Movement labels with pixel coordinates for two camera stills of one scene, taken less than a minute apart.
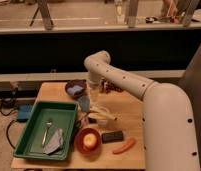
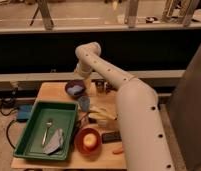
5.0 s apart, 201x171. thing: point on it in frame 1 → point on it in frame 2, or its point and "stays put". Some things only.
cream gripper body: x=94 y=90 → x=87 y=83
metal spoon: x=48 y=124 stays put
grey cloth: x=55 y=141 stays put
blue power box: x=24 y=111 stays put
